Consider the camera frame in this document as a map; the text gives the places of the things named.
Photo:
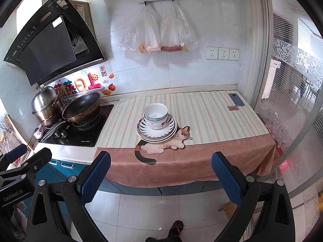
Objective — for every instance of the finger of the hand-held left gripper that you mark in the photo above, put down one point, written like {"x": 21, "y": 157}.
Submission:
{"x": 37, "y": 161}
{"x": 16, "y": 153}

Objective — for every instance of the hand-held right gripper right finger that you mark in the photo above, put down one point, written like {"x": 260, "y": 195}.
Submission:
{"x": 227, "y": 179}

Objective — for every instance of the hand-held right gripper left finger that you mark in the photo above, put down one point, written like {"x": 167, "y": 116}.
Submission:
{"x": 97, "y": 176}

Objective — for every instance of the blue striped white plate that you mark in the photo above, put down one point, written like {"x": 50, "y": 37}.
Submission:
{"x": 169, "y": 128}

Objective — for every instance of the red floral white bowl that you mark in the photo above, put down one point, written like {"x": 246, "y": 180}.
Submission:
{"x": 157, "y": 126}

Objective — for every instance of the blue rimmed white bowl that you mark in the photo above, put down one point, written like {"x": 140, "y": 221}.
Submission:
{"x": 155, "y": 111}

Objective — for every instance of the white patterned spoon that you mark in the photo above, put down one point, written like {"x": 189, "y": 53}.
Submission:
{"x": 38, "y": 132}

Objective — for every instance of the cardboard piece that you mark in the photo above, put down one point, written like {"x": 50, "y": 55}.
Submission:
{"x": 228, "y": 210}

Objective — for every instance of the black gas cooktop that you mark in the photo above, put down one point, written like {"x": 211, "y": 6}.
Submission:
{"x": 83, "y": 136}

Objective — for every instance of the striped cat print tablecloth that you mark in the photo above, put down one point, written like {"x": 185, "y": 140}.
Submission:
{"x": 214, "y": 131}

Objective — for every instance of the stainless steel pot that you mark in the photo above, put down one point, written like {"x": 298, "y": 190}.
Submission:
{"x": 45, "y": 100}

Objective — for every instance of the dark wok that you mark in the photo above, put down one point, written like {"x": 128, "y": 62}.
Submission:
{"x": 80, "y": 105}

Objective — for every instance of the small brown card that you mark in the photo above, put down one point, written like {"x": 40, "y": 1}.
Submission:
{"x": 232, "y": 108}

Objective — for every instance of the person's shoe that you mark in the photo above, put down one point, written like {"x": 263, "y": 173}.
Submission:
{"x": 176, "y": 229}

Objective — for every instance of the dark smartphone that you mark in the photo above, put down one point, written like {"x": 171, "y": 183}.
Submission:
{"x": 236, "y": 99}

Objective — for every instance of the orange fuzzy letter sticker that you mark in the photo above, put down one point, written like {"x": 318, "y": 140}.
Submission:
{"x": 80, "y": 85}

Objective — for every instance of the pink fuzzy letter sticker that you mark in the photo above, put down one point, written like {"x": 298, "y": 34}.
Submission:
{"x": 94, "y": 83}

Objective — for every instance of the frosted glass door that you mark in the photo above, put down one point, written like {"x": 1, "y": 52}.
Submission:
{"x": 290, "y": 105}

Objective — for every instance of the black range hood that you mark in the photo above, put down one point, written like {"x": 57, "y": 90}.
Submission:
{"x": 50, "y": 42}

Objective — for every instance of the clear plastic bag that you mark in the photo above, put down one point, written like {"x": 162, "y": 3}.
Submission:
{"x": 138, "y": 32}
{"x": 176, "y": 30}

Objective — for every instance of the colourful letters wall sticker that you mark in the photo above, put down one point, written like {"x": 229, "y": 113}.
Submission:
{"x": 67, "y": 101}

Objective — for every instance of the orange ingot wall sticker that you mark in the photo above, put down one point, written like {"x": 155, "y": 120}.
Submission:
{"x": 106, "y": 92}

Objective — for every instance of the orange fruit wall sticker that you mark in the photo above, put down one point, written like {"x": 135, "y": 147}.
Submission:
{"x": 112, "y": 87}

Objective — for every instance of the sun wall sticker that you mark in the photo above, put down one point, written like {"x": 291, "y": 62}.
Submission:
{"x": 95, "y": 77}

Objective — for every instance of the small orange wall sticker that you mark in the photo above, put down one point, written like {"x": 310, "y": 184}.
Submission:
{"x": 111, "y": 75}

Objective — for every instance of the red square wall sticker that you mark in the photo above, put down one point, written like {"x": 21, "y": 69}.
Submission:
{"x": 103, "y": 69}

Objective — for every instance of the white wall socket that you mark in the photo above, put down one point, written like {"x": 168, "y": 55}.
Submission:
{"x": 234, "y": 54}
{"x": 223, "y": 54}
{"x": 211, "y": 53}

